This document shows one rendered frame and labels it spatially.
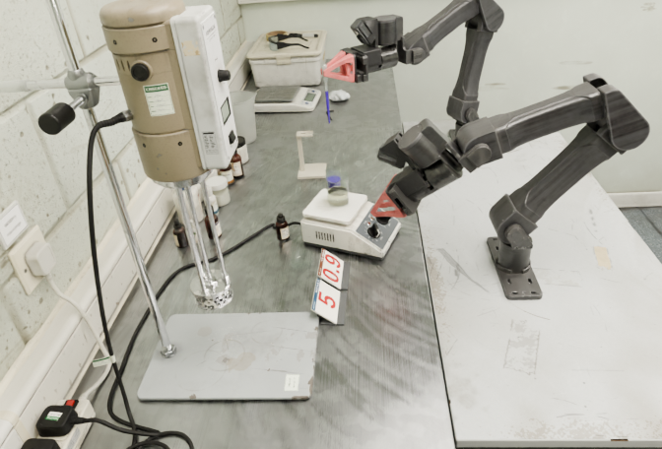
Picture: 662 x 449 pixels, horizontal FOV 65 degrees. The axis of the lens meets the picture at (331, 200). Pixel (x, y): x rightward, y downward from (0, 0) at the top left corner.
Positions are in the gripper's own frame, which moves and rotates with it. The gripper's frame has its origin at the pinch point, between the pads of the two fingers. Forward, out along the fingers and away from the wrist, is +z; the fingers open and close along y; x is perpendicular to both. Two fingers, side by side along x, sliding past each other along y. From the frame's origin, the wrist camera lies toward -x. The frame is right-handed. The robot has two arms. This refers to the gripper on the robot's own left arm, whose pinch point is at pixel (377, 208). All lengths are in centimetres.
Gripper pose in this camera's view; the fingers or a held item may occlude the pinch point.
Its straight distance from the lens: 109.8
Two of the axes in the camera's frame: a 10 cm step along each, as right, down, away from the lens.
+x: 6.4, 7.5, 1.6
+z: -6.6, 4.3, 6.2
